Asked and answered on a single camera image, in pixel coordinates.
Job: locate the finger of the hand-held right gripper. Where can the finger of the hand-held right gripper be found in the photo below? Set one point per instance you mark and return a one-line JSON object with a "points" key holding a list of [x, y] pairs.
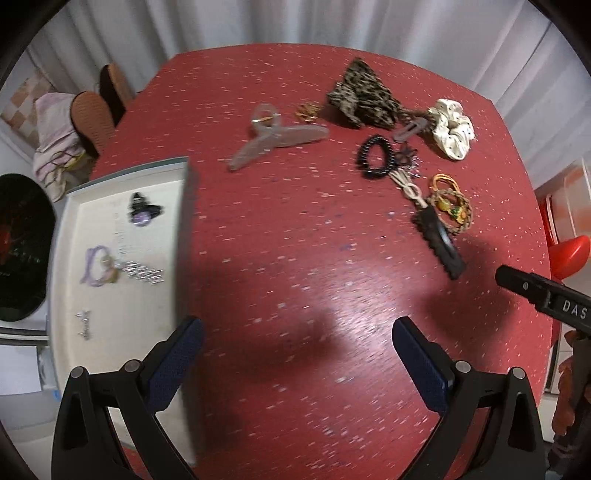
{"points": [[519, 282]]}

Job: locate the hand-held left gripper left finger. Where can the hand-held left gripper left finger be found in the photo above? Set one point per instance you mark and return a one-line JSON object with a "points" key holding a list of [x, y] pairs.
{"points": [[175, 364]]}

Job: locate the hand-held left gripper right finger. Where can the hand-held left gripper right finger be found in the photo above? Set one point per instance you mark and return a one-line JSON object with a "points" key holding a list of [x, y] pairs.
{"points": [[420, 364]]}

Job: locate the white tray with grey rim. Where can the white tray with grey rim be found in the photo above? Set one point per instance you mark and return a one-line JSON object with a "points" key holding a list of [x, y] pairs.
{"points": [[115, 304]]}

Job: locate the silver star hair clip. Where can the silver star hair clip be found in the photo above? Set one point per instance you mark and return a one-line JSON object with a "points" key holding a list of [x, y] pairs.
{"points": [[145, 273]]}

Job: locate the small silver rhinestone clip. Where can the small silver rhinestone clip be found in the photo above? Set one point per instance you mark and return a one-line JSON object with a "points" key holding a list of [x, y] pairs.
{"points": [[84, 322]]}

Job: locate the small black claw clip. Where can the small black claw clip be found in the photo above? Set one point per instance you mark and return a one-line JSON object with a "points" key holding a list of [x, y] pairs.
{"points": [[141, 202]]}

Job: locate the red plastic stool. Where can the red plastic stool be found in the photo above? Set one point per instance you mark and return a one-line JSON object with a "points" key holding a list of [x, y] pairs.
{"points": [[572, 256]]}

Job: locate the red bucket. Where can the red bucket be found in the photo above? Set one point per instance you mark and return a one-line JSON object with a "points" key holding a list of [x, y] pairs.
{"points": [[549, 221]]}

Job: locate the black wavy hair clip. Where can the black wavy hair clip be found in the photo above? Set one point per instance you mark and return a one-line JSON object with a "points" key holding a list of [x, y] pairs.
{"points": [[438, 244]]}

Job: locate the orange patterned clothing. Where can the orange patterned clothing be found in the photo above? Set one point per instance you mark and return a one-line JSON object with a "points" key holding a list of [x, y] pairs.
{"points": [[572, 401]]}

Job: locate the clear plastic basin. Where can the clear plastic basin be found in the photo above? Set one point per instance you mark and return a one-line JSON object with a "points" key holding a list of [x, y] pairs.
{"points": [[570, 198]]}

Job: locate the beige knot hair clip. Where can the beige knot hair clip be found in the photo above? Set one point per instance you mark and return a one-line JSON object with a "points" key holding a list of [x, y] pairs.
{"points": [[411, 189]]}

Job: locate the small black bow clip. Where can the small black bow clip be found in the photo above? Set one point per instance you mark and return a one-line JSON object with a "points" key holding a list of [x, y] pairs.
{"points": [[408, 159]]}

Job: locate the white dotted scrunchie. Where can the white dotted scrunchie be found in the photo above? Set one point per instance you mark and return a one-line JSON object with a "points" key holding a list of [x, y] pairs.
{"points": [[452, 129]]}

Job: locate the grey-brown snap clip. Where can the grey-brown snap clip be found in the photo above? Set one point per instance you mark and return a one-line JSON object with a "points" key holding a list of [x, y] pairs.
{"points": [[410, 129]]}

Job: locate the black round washing machine door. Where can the black round washing machine door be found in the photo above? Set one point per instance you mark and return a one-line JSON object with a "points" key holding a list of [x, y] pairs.
{"points": [[23, 249]]}

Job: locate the leopard print scrunchie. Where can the leopard print scrunchie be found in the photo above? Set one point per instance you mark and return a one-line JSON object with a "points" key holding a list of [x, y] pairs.
{"points": [[364, 97]]}

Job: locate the grey translucent claw clip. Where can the grey translucent claw clip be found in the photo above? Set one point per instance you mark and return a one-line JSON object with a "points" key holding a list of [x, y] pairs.
{"points": [[277, 138]]}

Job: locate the pink towel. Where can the pink towel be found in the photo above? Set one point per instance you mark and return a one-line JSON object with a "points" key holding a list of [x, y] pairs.
{"points": [[53, 138]]}

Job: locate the small orange hair clip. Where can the small orange hair clip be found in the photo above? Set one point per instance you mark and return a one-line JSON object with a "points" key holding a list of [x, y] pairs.
{"points": [[308, 113]]}

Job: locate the checkered board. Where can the checkered board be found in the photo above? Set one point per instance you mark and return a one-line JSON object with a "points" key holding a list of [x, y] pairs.
{"points": [[21, 106]]}

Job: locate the white curtain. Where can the white curtain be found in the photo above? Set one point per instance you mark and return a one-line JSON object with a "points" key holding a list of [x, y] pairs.
{"points": [[295, 23]]}

